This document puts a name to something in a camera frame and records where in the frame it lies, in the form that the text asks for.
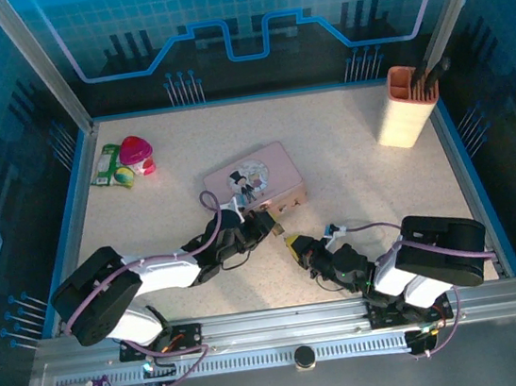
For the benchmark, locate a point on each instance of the brass padlock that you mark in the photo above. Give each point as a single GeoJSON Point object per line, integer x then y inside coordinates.
{"type": "Point", "coordinates": [279, 230]}

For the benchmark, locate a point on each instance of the pink tin box cartoon couple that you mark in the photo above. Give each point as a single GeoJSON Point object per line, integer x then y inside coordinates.
{"type": "Point", "coordinates": [256, 176]}

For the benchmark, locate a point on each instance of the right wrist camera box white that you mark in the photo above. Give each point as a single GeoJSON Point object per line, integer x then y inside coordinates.
{"type": "Point", "coordinates": [333, 231]}

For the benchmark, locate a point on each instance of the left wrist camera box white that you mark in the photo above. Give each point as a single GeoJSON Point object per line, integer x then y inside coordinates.
{"type": "Point", "coordinates": [234, 210]}

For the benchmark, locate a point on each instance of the aluminium front frame rail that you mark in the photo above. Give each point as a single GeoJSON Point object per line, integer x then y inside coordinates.
{"type": "Point", "coordinates": [279, 321]}

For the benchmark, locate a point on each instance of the beige orange utensil holder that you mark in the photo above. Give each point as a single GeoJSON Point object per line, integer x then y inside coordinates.
{"type": "Point", "coordinates": [402, 117]}

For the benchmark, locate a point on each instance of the aluminium frame post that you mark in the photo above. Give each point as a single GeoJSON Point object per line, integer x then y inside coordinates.
{"type": "Point", "coordinates": [456, 0]}
{"type": "Point", "coordinates": [39, 65]}

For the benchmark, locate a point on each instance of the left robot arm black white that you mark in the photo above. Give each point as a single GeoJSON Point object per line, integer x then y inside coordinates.
{"type": "Point", "coordinates": [109, 293]}

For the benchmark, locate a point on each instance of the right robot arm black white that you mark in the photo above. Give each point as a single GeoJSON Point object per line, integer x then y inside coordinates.
{"type": "Point", "coordinates": [437, 250]}

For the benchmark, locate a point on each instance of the green snack bag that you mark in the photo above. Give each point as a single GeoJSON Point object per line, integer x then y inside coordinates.
{"type": "Point", "coordinates": [110, 169]}

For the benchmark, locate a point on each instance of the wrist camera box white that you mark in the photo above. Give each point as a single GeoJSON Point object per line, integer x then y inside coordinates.
{"type": "Point", "coordinates": [234, 210]}
{"type": "Point", "coordinates": [333, 231]}

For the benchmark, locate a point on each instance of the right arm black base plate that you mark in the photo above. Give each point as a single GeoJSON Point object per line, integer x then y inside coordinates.
{"type": "Point", "coordinates": [381, 315]}

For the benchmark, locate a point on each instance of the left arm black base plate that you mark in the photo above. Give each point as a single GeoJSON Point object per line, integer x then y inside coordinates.
{"type": "Point", "coordinates": [189, 337]}

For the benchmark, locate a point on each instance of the black round knob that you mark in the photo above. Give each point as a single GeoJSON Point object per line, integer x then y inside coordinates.
{"type": "Point", "coordinates": [305, 357]}

